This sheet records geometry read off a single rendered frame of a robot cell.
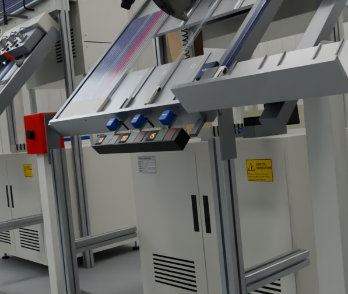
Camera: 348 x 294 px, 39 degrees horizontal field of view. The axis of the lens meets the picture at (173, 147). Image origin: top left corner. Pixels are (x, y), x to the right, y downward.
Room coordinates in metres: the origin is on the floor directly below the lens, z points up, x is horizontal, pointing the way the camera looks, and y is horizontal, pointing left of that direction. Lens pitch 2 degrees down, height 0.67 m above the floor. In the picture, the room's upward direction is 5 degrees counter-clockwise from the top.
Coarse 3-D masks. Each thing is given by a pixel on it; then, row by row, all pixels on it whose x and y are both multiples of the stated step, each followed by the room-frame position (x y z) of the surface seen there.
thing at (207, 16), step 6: (216, 0) 1.47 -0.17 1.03; (210, 6) 1.46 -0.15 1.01; (210, 12) 1.44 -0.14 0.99; (204, 18) 1.43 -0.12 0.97; (198, 24) 1.42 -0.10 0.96; (204, 24) 1.42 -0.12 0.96; (198, 30) 1.40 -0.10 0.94; (192, 36) 1.39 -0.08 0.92; (186, 42) 1.39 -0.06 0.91; (192, 42) 1.39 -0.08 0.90; (186, 48) 1.37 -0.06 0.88; (180, 54) 1.35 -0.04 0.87; (174, 60) 1.35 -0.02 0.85; (180, 60) 1.35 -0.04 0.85; (174, 66) 1.33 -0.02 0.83; (168, 72) 1.32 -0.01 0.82; (162, 78) 1.32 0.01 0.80; (162, 84) 1.30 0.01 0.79
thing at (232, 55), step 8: (264, 0) 1.08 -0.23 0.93; (264, 8) 1.07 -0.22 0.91; (256, 16) 1.05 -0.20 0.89; (248, 24) 1.04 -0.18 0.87; (248, 32) 1.03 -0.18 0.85; (240, 40) 1.01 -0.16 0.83; (232, 48) 1.00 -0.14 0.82; (240, 48) 1.00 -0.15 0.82; (232, 56) 0.98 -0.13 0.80; (224, 64) 0.97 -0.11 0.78
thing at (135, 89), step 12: (192, 60) 1.31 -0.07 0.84; (204, 60) 1.26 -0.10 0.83; (216, 60) 1.22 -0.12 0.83; (132, 72) 1.51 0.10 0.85; (144, 72) 1.45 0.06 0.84; (156, 72) 1.40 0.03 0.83; (180, 72) 1.30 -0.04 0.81; (192, 72) 1.25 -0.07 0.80; (120, 84) 1.51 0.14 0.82; (132, 84) 1.45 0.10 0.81; (144, 84) 1.39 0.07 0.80; (156, 84) 1.34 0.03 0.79; (168, 84) 1.29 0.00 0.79; (120, 96) 1.44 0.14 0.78; (132, 96) 1.38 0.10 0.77; (144, 96) 1.34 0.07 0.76; (156, 96) 1.28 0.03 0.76; (168, 96) 1.24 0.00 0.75; (108, 108) 1.43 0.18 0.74; (120, 108) 1.36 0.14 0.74
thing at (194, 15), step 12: (204, 0) 1.56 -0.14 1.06; (228, 0) 1.44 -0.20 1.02; (240, 0) 1.39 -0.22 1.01; (252, 0) 1.34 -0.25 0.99; (144, 12) 1.87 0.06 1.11; (192, 12) 1.54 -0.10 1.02; (204, 12) 1.49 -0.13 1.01; (216, 12) 1.43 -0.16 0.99; (228, 12) 1.39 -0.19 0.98; (240, 12) 1.44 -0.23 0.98; (168, 24) 1.61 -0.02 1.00; (180, 24) 1.54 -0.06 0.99; (192, 24) 1.50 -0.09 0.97; (156, 36) 1.62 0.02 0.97
